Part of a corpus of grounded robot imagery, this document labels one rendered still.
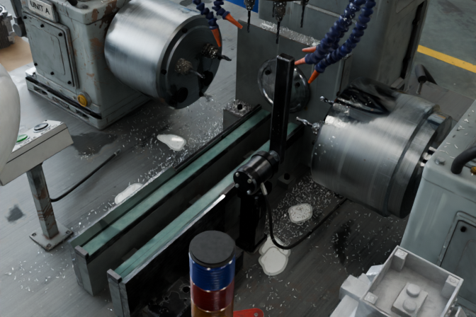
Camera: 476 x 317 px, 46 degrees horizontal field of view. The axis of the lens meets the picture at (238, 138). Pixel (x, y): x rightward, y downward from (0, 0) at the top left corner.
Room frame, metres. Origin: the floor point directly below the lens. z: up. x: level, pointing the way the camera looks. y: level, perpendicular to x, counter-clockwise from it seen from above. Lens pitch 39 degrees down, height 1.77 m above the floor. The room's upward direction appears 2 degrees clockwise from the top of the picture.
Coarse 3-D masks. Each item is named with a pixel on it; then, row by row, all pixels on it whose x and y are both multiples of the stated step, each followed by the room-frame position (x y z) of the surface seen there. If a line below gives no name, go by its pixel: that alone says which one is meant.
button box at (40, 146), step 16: (32, 128) 0.91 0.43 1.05; (48, 128) 0.89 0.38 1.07; (64, 128) 0.90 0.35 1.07; (16, 144) 0.84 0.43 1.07; (32, 144) 0.84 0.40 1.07; (48, 144) 0.86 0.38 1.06; (64, 144) 0.88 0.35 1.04; (16, 160) 0.80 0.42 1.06; (32, 160) 0.82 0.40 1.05; (0, 176) 0.76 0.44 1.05; (16, 176) 0.78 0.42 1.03
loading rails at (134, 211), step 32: (256, 128) 1.13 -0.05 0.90; (288, 128) 1.12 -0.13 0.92; (192, 160) 0.98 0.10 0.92; (224, 160) 1.02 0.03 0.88; (288, 160) 1.07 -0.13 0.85; (160, 192) 0.87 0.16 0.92; (192, 192) 0.93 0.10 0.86; (224, 192) 0.87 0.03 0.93; (96, 224) 0.76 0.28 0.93; (128, 224) 0.78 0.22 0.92; (160, 224) 0.84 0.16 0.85; (192, 224) 0.77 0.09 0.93; (224, 224) 0.85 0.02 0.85; (96, 256) 0.70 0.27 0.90; (128, 256) 0.75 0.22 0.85; (160, 256) 0.69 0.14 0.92; (96, 288) 0.69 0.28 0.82; (128, 288) 0.62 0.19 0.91; (160, 288) 0.69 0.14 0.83
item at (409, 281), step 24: (384, 264) 0.51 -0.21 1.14; (408, 264) 0.53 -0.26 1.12; (432, 264) 0.52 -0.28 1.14; (384, 288) 0.49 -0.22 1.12; (408, 288) 0.48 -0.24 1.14; (432, 288) 0.50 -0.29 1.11; (456, 288) 0.48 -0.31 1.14; (360, 312) 0.45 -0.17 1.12; (384, 312) 0.43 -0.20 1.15; (408, 312) 0.45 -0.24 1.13; (432, 312) 0.46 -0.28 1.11
